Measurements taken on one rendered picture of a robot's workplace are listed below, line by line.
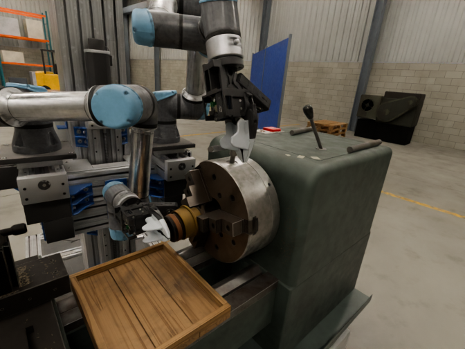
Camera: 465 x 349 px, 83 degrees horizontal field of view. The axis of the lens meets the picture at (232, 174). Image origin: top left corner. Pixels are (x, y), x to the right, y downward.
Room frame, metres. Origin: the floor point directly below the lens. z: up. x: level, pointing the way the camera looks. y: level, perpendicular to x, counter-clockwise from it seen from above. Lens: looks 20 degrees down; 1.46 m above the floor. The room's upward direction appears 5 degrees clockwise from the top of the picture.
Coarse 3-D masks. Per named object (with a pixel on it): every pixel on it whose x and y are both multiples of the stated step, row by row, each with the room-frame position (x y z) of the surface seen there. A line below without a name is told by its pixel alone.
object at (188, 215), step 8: (184, 208) 0.65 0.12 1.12; (192, 208) 0.67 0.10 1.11; (168, 216) 0.62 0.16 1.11; (176, 216) 0.62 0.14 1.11; (184, 216) 0.62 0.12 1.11; (192, 216) 0.63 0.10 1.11; (168, 224) 0.65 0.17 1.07; (176, 224) 0.60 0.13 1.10; (184, 224) 0.60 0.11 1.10; (192, 224) 0.62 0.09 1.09; (176, 232) 0.59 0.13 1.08; (184, 232) 0.60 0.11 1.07; (192, 232) 0.62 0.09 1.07; (176, 240) 0.59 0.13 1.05
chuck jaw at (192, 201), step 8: (200, 168) 0.77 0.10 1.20; (192, 176) 0.73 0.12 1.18; (200, 176) 0.75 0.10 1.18; (192, 184) 0.72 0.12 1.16; (200, 184) 0.73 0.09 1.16; (184, 192) 0.72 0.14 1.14; (192, 192) 0.70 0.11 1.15; (200, 192) 0.71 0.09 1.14; (208, 192) 0.73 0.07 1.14; (184, 200) 0.68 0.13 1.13; (192, 200) 0.68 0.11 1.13; (200, 200) 0.69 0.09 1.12; (208, 200) 0.71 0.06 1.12
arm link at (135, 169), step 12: (156, 108) 0.87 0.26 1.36; (156, 120) 0.90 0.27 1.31; (132, 132) 0.88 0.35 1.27; (144, 132) 0.87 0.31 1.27; (132, 144) 0.87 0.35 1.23; (144, 144) 0.87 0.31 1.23; (132, 156) 0.87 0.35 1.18; (144, 156) 0.88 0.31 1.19; (132, 168) 0.87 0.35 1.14; (144, 168) 0.88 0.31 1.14; (132, 180) 0.87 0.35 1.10; (144, 180) 0.88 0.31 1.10; (144, 192) 0.88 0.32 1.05
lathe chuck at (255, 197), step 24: (216, 168) 0.71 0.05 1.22; (240, 168) 0.71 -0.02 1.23; (216, 192) 0.71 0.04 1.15; (240, 192) 0.63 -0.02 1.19; (264, 192) 0.67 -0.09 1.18; (240, 216) 0.63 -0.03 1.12; (264, 216) 0.64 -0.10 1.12; (216, 240) 0.70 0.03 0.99; (240, 240) 0.62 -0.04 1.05; (264, 240) 0.65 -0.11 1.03
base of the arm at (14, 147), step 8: (16, 128) 0.89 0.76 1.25; (24, 128) 0.89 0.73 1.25; (32, 128) 0.90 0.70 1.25; (40, 128) 0.91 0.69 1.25; (48, 128) 0.94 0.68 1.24; (16, 136) 0.89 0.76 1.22; (24, 136) 0.88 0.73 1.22; (32, 136) 0.89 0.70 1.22; (40, 136) 0.91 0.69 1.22; (48, 136) 0.93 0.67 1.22; (56, 136) 0.96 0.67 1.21; (16, 144) 0.88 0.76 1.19; (24, 144) 0.88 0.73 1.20; (32, 144) 0.88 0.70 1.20; (40, 144) 0.90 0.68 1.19; (48, 144) 0.92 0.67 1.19; (56, 144) 0.94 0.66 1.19; (16, 152) 0.88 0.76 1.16; (24, 152) 0.87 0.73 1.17; (32, 152) 0.88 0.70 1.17; (40, 152) 0.89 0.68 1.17; (48, 152) 0.91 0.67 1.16
